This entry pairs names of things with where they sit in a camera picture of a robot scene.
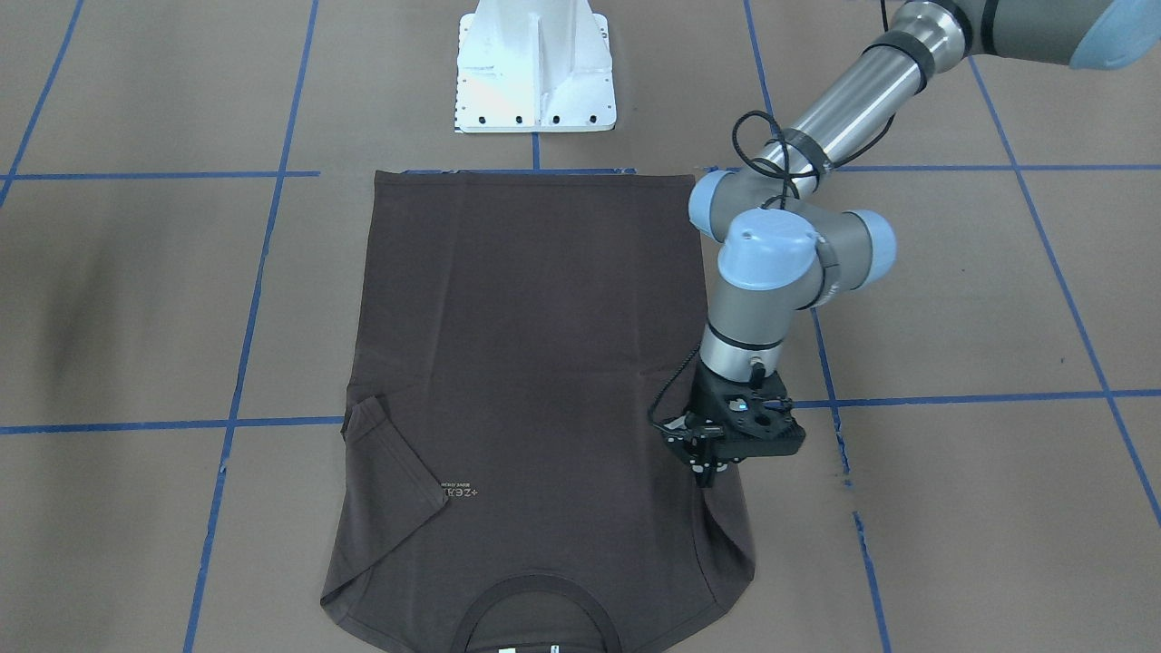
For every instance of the brown t-shirt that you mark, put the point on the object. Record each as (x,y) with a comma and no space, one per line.
(505,491)

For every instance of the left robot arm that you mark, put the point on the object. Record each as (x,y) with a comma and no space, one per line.
(780,254)

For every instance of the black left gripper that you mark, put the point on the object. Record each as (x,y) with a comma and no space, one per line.
(706,396)

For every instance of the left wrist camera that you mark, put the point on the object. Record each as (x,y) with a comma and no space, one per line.
(756,421)

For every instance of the white camera pedestal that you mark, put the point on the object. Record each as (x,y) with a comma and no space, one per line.
(534,66)

